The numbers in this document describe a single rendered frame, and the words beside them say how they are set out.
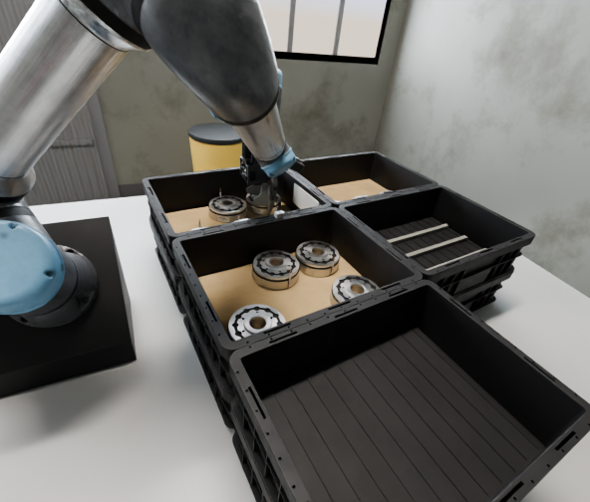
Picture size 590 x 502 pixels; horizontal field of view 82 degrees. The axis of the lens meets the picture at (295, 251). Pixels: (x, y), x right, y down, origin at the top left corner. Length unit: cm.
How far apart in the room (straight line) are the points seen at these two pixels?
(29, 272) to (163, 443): 35
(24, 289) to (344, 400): 47
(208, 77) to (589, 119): 218
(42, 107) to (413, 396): 64
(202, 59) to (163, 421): 58
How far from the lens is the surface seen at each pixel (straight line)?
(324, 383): 59
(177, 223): 94
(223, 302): 69
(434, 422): 61
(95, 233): 79
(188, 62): 37
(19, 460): 76
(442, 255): 97
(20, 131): 53
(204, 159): 232
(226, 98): 39
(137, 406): 74
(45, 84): 49
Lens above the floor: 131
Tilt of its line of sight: 35 degrees down
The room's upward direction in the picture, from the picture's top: 7 degrees clockwise
